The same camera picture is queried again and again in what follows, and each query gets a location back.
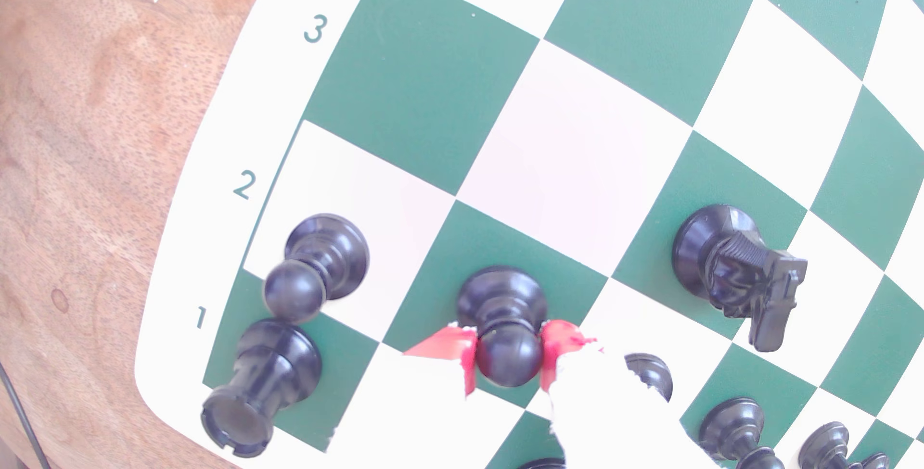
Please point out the black chess bishop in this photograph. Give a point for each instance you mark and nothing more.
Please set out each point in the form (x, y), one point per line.
(541, 465)

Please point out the black chess knight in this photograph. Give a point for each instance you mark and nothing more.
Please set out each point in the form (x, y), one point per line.
(714, 252)

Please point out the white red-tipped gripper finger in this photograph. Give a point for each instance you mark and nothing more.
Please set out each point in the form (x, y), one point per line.
(440, 353)
(606, 426)

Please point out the green white chess mat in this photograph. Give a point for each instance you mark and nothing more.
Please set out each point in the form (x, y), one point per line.
(577, 130)

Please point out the black chess rook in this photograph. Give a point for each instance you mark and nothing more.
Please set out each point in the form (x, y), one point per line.
(274, 361)

